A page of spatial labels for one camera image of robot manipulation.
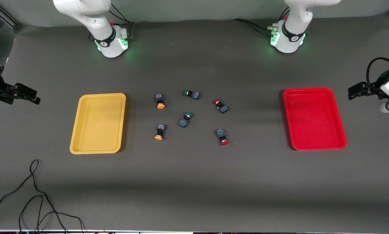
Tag yellow push button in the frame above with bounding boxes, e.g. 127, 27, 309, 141
154, 124, 166, 141
154, 94, 166, 110

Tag red push button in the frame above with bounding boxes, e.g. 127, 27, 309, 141
215, 129, 229, 146
213, 99, 228, 114

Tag red plastic tray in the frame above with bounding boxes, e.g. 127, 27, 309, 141
282, 87, 348, 151

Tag yellow plastic tray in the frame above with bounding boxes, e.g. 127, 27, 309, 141
69, 93, 126, 155

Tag green push button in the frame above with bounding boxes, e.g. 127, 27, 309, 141
178, 112, 193, 128
183, 89, 200, 100

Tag dark grey table cloth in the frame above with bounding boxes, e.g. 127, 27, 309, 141
0, 11, 389, 233

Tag aluminium frame rail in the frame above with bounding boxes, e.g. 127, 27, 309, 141
0, 6, 21, 26

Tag loose black cable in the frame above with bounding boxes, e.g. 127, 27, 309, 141
0, 159, 85, 234

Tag black right arm base cables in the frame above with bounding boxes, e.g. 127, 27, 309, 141
89, 2, 135, 43

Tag black arm base cables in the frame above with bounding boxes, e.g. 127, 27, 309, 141
232, 6, 291, 38
89, 2, 135, 43

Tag black left arm base cables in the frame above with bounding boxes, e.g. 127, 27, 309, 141
232, 6, 291, 38

